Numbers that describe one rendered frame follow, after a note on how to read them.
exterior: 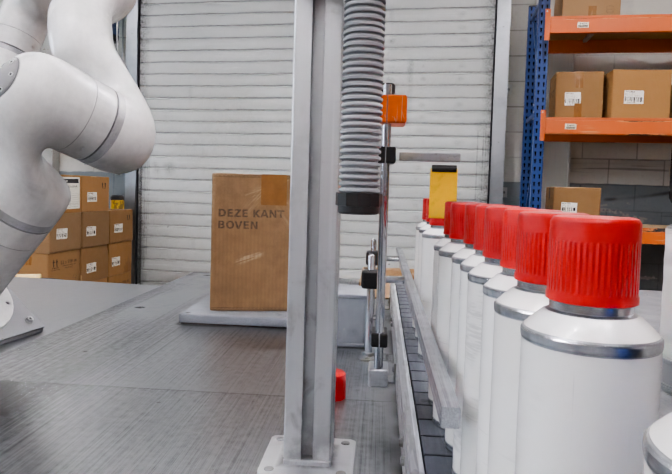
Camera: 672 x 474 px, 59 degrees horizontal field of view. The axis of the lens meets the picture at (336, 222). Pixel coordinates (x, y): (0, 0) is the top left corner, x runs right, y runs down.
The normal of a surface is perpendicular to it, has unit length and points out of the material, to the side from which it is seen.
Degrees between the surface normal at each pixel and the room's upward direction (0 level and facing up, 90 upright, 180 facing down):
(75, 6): 53
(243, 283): 90
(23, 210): 116
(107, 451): 0
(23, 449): 0
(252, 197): 90
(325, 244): 90
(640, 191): 90
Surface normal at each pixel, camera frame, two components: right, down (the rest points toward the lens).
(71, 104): 0.75, 0.13
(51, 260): 0.98, 0.01
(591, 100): -0.18, 0.05
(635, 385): 0.25, 0.06
